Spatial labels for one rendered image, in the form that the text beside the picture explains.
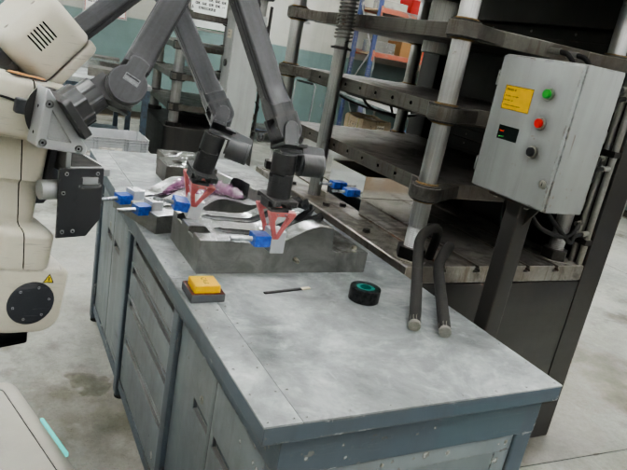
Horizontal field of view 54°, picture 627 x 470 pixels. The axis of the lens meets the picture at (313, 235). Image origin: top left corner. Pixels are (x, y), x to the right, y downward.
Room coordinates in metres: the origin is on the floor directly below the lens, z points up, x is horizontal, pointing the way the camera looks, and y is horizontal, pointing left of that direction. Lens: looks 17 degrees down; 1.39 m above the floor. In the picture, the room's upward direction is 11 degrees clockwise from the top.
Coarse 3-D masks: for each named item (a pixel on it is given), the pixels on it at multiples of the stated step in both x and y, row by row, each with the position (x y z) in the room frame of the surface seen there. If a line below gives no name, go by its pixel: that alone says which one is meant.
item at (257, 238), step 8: (256, 232) 1.39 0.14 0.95; (264, 232) 1.40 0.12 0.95; (232, 240) 1.35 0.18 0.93; (240, 240) 1.36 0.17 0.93; (248, 240) 1.37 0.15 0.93; (256, 240) 1.37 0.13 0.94; (264, 240) 1.38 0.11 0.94; (272, 240) 1.38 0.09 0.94; (280, 240) 1.39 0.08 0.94; (272, 248) 1.39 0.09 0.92; (280, 248) 1.39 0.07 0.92
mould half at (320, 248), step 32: (192, 224) 1.54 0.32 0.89; (224, 224) 1.60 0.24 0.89; (256, 224) 1.66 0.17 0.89; (320, 224) 1.61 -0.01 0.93; (192, 256) 1.46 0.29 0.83; (224, 256) 1.46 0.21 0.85; (256, 256) 1.50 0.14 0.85; (288, 256) 1.55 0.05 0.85; (320, 256) 1.60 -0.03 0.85; (352, 256) 1.65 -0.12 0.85
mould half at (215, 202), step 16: (176, 176) 1.99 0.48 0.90; (224, 176) 2.09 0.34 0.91; (240, 176) 2.11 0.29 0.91; (160, 192) 1.89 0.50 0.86; (176, 192) 1.88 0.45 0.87; (256, 192) 1.96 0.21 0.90; (208, 208) 1.79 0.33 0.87; (224, 208) 1.83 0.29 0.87; (240, 208) 1.88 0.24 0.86; (144, 224) 1.71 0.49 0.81; (160, 224) 1.67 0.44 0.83
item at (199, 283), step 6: (192, 276) 1.32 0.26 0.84; (198, 276) 1.33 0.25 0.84; (204, 276) 1.33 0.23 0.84; (210, 276) 1.34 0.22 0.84; (192, 282) 1.29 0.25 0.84; (198, 282) 1.29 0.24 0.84; (204, 282) 1.30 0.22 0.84; (210, 282) 1.31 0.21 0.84; (216, 282) 1.31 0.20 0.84; (192, 288) 1.28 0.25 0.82; (198, 288) 1.27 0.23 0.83; (204, 288) 1.28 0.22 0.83; (210, 288) 1.29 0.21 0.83; (216, 288) 1.29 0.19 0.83
